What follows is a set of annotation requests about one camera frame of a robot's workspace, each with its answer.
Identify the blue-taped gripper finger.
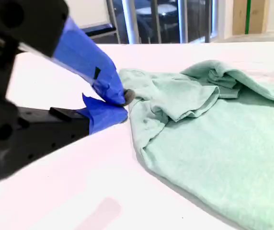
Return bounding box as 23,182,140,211
14,93,129,166
0,0,136,106

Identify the pale green T-shirt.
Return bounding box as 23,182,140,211
119,59,274,230

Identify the dark framed white board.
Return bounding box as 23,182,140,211
67,0,118,38

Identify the thin grey metal rod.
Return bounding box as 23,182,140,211
106,0,122,45
150,0,162,44

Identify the brown wooden panel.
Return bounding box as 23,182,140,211
232,0,270,36

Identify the green vertical strip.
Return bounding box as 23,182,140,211
245,0,251,35

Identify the thick grey metal post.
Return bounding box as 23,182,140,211
121,0,140,45
177,0,189,44

